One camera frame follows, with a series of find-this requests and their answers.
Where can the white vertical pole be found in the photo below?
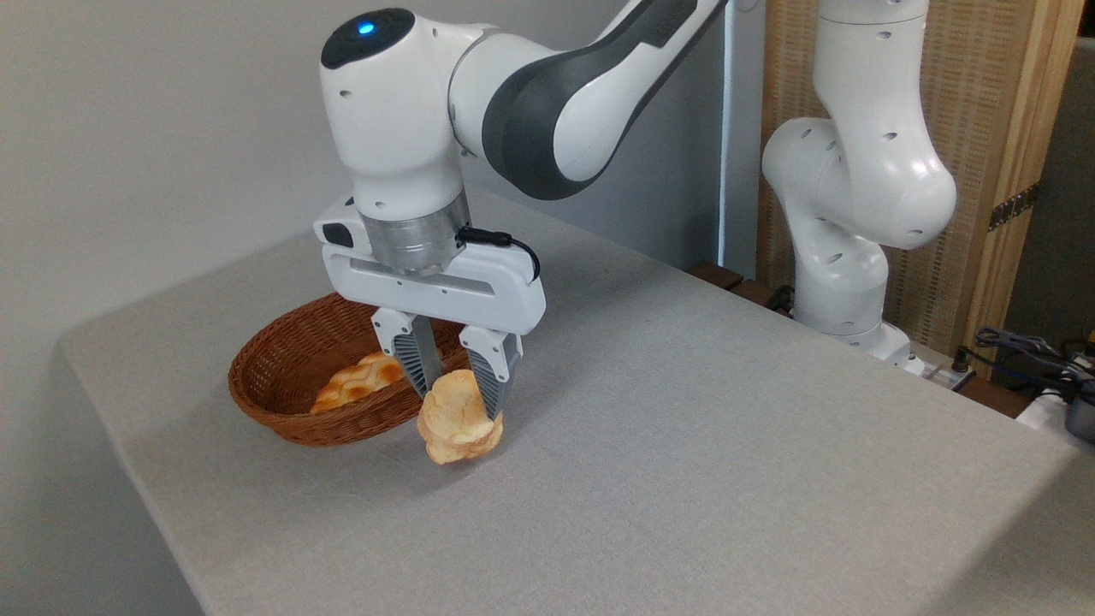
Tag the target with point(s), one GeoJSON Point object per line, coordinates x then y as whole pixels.
{"type": "Point", "coordinates": [727, 128]}

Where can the metal screen hinge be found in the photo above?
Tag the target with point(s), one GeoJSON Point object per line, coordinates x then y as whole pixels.
{"type": "Point", "coordinates": [1014, 208]}

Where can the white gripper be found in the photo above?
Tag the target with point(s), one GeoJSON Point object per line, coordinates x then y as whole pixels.
{"type": "Point", "coordinates": [479, 295]}

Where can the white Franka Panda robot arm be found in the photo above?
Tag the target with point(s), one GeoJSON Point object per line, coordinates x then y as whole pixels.
{"type": "Point", "coordinates": [393, 111]}

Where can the golden braided bread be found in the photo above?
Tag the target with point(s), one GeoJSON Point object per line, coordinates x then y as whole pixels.
{"type": "Point", "coordinates": [359, 381]}

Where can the brown wicker basket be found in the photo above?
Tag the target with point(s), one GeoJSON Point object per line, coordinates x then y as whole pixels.
{"type": "Point", "coordinates": [274, 376]}

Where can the round pale bread roll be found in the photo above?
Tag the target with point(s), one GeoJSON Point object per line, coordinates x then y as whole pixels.
{"type": "Point", "coordinates": [449, 428]}

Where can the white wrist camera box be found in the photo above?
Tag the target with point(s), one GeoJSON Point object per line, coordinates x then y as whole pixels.
{"type": "Point", "coordinates": [338, 231]}

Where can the wooden woven folding screen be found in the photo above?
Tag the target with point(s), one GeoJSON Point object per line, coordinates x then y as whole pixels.
{"type": "Point", "coordinates": [967, 85]}

